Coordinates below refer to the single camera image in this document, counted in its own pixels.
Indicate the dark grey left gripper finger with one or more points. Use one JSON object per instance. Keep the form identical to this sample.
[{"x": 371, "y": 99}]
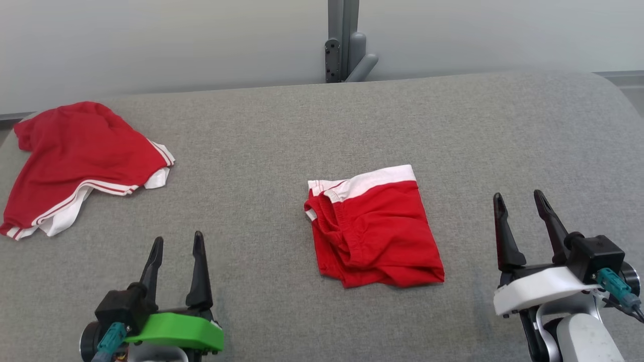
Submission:
[
  {"x": 200, "y": 286},
  {"x": 152, "y": 274}
]

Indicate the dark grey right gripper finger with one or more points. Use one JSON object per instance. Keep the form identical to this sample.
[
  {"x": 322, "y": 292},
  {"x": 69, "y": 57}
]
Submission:
[
  {"x": 556, "y": 236},
  {"x": 507, "y": 251}
]

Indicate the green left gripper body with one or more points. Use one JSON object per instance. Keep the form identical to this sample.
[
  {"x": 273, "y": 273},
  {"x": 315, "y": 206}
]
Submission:
[{"x": 176, "y": 332}]

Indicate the red T-shirt white sleeves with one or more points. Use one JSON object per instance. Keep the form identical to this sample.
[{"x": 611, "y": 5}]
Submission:
[{"x": 75, "y": 151}]

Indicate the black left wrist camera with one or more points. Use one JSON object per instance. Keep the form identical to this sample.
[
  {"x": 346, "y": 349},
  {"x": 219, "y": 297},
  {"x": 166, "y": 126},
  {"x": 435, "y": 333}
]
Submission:
[{"x": 118, "y": 306}]

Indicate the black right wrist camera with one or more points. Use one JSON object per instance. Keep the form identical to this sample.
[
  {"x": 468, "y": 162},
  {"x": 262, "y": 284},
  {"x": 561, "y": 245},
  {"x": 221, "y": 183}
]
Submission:
[{"x": 598, "y": 254}]

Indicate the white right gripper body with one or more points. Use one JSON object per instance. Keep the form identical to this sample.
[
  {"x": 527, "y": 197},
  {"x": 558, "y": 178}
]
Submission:
[{"x": 538, "y": 289}]

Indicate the red shorts white waistband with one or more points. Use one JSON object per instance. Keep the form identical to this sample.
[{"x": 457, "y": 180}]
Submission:
[{"x": 382, "y": 231}]

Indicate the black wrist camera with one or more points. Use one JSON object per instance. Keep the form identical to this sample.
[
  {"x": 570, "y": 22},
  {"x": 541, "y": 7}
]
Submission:
[
  {"x": 598, "y": 254},
  {"x": 118, "y": 306}
]

